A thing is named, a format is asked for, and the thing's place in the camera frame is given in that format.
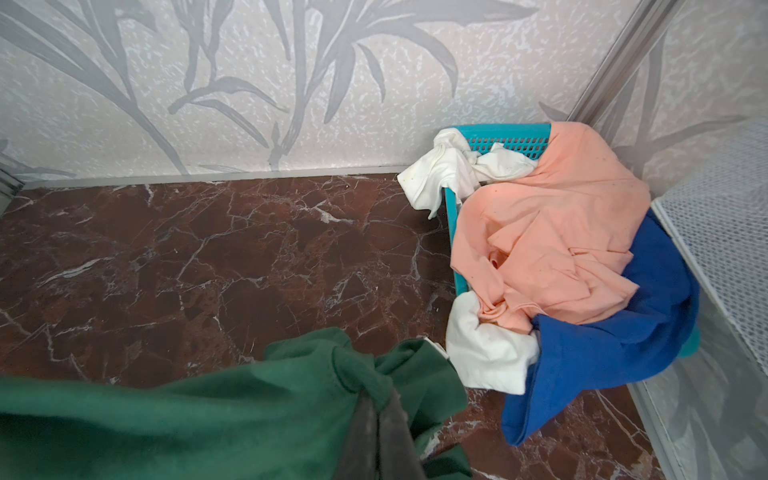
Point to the white t-shirt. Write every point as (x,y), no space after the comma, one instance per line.
(484,355)

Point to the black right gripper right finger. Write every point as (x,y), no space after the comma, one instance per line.
(397,457)

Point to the peach pink t-shirt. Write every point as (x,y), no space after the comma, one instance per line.
(558,234)

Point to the green t-shirt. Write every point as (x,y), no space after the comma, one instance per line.
(284,417)

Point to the white wire mesh basket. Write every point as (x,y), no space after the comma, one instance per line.
(717,218)

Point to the teal plastic laundry basket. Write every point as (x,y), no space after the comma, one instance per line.
(468,180)

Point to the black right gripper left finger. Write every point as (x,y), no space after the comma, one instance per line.
(358,458)

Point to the blue t-shirt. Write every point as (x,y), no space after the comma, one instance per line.
(633,345)

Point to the aluminium frame post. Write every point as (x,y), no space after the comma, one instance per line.
(648,23)

